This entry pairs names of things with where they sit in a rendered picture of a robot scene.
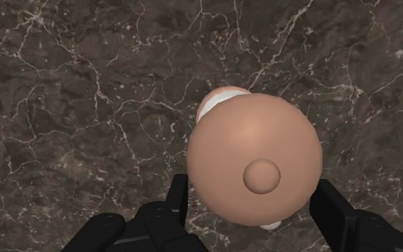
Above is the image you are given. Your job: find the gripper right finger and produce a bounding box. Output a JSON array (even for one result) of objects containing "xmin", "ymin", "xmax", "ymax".
[{"xmin": 309, "ymin": 178, "xmax": 403, "ymax": 252}]

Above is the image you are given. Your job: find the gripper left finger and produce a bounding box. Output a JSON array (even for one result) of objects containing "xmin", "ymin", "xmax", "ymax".
[{"xmin": 60, "ymin": 173, "xmax": 210, "ymax": 252}]

